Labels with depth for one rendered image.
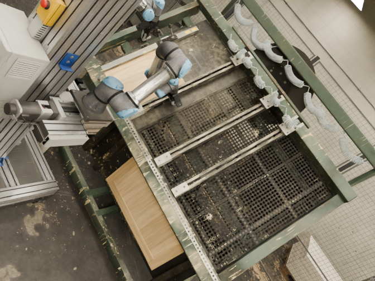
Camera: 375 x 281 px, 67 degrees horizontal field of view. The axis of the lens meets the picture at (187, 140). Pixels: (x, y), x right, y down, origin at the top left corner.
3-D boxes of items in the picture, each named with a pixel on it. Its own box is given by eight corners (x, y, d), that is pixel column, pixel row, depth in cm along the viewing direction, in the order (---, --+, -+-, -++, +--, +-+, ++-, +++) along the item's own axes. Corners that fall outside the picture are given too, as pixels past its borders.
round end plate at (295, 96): (217, 78, 303) (281, 23, 272) (219, 79, 308) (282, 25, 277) (260, 140, 282) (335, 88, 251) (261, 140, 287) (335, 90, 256)
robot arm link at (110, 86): (102, 86, 178) (116, 72, 173) (115, 103, 178) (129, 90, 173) (90, 87, 167) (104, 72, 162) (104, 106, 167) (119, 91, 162)
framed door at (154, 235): (107, 178, 265) (105, 179, 263) (147, 145, 244) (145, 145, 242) (153, 269, 242) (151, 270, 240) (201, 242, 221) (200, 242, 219)
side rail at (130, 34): (91, 51, 258) (87, 43, 247) (195, 9, 283) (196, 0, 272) (94, 56, 256) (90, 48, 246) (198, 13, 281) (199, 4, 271)
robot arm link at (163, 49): (155, 37, 164) (140, 76, 208) (167, 52, 164) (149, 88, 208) (170, 29, 168) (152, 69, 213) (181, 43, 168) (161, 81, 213)
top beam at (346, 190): (195, 4, 277) (196, -5, 268) (203, 0, 279) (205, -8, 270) (340, 204, 221) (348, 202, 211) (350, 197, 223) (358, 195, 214)
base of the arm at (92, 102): (89, 114, 168) (99, 103, 164) (78, 93, 172) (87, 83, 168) (106, 115, 182) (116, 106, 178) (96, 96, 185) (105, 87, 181)
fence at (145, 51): (101, 68, 246) (100, 66, 242) (195, 28, 267) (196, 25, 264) (104, 73, 244) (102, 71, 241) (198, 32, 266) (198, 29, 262)
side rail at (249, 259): (215, 272, 203) (217, 274, 193) (330, 195, 228) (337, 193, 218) (220, 283, 201) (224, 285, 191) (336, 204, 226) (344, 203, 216)
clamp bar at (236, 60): (126, 112, 234) (121, 98, 211) (244, 56, 261) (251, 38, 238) (131, 122, 231) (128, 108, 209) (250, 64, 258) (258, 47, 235)
